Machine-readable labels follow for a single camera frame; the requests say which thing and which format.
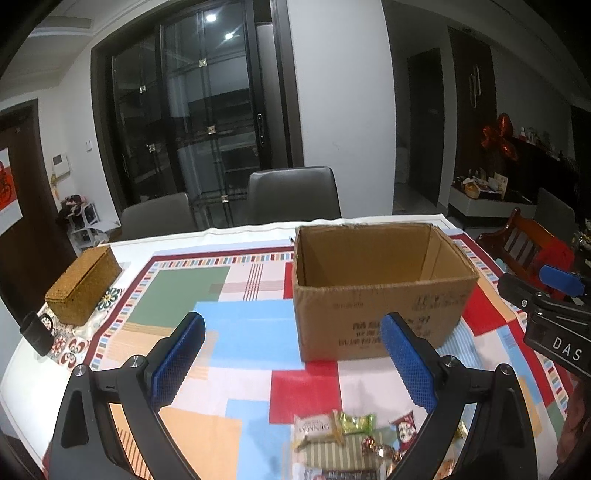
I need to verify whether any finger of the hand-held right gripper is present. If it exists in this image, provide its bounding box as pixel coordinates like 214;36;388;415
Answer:
497;272;555;320
538;265;591;302

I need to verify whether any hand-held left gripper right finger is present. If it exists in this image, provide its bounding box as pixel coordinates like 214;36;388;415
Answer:
379;312;539;480

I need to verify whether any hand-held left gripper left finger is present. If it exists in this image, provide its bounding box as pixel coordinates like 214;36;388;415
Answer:
48;311;206;480

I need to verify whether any red snack packet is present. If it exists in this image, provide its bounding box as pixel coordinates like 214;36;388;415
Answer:
389;412;419;456

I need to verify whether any green candy packet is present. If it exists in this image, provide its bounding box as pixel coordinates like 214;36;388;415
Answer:
333;410;378;437

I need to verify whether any red foil candy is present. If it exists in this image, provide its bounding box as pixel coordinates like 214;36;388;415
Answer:
360;434;402;463

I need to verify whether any brown cardboard box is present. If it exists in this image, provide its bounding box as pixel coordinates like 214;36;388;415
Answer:
291;223;480;363

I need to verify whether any white snack packet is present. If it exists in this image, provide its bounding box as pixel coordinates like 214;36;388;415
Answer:
294;412;345;451

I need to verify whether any red cloth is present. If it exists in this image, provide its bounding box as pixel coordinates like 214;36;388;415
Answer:
531;234;576;288

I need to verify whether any brown wooden chair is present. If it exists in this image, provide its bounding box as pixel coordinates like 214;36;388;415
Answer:
477;208;576;288

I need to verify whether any white figurine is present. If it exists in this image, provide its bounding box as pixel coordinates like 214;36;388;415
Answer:
573;217;591;251

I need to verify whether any grey leather dining chair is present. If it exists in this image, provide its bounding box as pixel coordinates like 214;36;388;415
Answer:
536;187;577;241
245;166;342;228
120;193;200;242

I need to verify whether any colourful patchwork tablecloth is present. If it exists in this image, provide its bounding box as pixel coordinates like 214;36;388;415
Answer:
0;215;578;480

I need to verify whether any white low sideboard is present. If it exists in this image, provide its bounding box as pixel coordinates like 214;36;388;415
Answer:
449;184;539;230

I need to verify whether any floral patterned mat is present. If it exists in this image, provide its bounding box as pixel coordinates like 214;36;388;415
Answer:
39;286;123;371

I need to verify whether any striped beige snack packet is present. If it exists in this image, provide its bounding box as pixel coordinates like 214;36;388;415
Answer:
302;431;399;470

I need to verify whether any dark snack packet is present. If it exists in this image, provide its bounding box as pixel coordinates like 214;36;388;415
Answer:
318;468;385;480

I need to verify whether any woven rattan lidded basket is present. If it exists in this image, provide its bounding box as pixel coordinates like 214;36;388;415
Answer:
45;245;123;326

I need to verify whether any red foil balloon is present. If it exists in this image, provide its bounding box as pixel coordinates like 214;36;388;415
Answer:
480;113;520;162

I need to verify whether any white shoe rack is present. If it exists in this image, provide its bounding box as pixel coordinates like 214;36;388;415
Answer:
58;194;110;256

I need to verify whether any red door poster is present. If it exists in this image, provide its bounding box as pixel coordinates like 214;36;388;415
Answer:
0;148;24;232

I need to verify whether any black framed glass sliding door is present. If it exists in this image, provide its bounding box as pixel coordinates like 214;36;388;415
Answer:
90;0;305;217

